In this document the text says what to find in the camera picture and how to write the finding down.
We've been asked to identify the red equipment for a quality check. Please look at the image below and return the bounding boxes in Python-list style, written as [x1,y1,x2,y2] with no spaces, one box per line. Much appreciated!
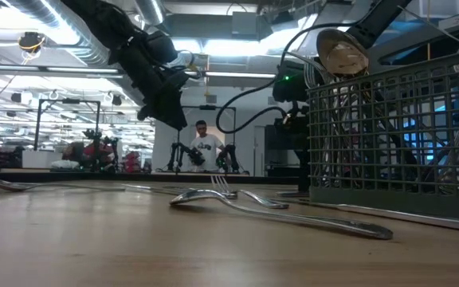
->
[124,150,142,173]
[62,141,116,161]

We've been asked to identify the grey mesh cutlery caddy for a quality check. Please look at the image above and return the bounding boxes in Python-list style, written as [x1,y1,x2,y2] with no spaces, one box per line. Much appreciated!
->
[307,46,459,222]

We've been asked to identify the black cabinet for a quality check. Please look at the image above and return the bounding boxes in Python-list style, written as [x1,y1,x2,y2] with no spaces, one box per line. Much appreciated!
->
[264,124,307,178]

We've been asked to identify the person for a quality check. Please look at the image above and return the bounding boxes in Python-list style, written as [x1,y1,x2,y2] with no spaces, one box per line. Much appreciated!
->
[189,119,226,174]

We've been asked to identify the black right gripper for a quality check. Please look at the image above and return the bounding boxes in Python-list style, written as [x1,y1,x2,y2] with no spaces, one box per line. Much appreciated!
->
[275,105,312,193]

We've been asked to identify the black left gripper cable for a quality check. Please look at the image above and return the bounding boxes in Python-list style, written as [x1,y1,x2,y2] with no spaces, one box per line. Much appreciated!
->
[149,49,207,81]

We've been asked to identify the silver fork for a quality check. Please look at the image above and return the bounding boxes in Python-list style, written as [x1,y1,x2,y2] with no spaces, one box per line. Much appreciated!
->
[303,58,328,89]
[210,174,292,211]

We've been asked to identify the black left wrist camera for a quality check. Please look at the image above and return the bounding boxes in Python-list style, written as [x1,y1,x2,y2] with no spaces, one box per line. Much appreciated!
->
[144,30,179,65]

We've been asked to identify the grey ceiling box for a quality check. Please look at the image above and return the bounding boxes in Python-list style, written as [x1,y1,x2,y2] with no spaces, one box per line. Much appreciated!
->
[230,10,259,37]

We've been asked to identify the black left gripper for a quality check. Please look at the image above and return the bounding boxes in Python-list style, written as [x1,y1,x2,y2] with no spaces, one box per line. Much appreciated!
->
[116,37,190,132]

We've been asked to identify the black gantry frame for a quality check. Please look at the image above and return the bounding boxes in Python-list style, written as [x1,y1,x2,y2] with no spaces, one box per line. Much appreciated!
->
[176,104,237,173]
[33,98,101,152]

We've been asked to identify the long ceiling light strip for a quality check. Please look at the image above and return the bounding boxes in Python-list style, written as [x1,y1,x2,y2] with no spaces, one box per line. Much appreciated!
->
[0,65,278,83]

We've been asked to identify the silver ventilation duct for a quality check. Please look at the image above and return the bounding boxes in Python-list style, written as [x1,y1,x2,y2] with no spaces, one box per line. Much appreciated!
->
[133,0,167,26]
[4,0,113,69]

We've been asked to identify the black reel yellow cord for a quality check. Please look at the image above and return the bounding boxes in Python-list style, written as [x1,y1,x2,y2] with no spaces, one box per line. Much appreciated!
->
[17,31,46,55]

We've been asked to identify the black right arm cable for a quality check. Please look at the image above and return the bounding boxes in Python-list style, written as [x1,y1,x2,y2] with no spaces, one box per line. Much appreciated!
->
[215,22,358,136]

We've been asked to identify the white box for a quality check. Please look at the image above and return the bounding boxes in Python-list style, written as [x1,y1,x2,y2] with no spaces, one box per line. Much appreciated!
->
[22,150,80,170]

